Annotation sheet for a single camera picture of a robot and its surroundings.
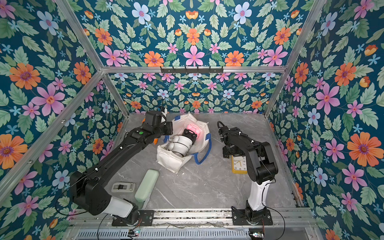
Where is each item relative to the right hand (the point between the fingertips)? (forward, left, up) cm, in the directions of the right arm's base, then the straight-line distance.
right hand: (238, 154), depth 93 cm
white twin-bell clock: (-1, +37, +8) cm, 38 cm away
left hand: (+5, +38, +23) cm, 44 cm away
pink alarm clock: (+13, +28, +9) cm, 32 cm away
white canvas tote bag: (-12, +37, +10) cm, 40 cm away
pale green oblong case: (-20, +53, -1) cm, 57 cm away
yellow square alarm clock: (-5, 0, -2) cm, 5 cm away
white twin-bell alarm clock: (+5, +36, +8) cm, 37 cm away
